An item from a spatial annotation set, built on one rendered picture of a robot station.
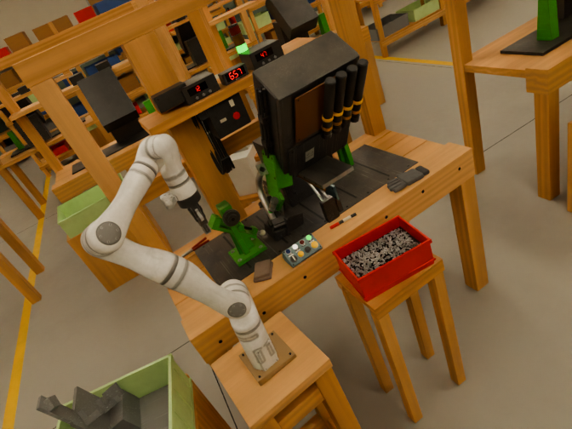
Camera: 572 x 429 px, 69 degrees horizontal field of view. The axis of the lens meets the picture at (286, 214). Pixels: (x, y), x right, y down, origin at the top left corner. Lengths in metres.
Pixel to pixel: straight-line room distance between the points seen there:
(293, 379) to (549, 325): 1.48
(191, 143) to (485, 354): 1.76
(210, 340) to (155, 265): 0.62
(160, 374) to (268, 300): 0.48
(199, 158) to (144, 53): 0.51
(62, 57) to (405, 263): 1.50
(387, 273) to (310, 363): 0.43
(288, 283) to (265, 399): 0.50
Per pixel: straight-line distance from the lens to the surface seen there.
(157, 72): 1.94
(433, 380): 2.33
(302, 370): 1.44
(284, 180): 1.81
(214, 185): 2.09
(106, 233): 1.12
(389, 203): 1.87
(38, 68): 1.90
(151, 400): 1.68
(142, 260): 1.19
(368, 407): 2.32
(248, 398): 1.46
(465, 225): 2.34
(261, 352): 1.41
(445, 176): 2.06
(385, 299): 1.60
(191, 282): 1.19
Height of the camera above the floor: 1.96
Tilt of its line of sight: 31 degrees down
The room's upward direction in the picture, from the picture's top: 24 degrees counter-clockwise
